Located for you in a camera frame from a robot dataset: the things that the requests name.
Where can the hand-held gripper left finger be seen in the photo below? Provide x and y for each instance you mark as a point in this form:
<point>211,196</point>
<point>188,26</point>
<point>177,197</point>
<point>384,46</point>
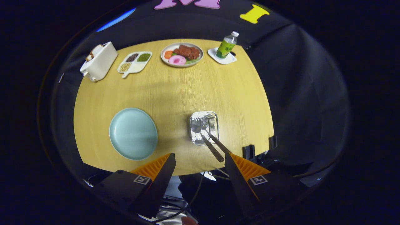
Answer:
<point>157,190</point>

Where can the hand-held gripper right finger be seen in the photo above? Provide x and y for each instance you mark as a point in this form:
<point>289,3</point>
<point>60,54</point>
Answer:
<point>239,190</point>

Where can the black table clamp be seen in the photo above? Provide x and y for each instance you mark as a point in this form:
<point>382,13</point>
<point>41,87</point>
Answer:
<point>272,142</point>
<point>248,152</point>

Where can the light green plate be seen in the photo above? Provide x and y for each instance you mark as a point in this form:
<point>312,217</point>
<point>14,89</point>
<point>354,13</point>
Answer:
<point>132,134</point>

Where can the white divided condiment dish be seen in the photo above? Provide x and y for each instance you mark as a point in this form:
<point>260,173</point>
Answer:
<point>139,65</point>

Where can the white square coaster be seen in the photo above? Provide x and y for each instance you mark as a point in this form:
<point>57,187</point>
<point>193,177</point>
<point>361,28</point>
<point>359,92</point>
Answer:
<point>229,59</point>

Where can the white toaster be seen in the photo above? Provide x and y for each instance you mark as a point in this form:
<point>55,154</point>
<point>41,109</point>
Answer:
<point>101,64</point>

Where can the plate of toy food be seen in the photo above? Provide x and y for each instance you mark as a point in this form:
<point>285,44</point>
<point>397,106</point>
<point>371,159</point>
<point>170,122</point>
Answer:
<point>186,52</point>

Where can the green label drink bottle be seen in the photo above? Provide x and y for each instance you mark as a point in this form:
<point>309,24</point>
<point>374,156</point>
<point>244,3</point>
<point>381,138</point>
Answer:
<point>225,47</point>

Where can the toast slices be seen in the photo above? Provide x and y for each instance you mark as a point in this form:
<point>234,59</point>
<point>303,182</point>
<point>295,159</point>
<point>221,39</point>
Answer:
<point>94,51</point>

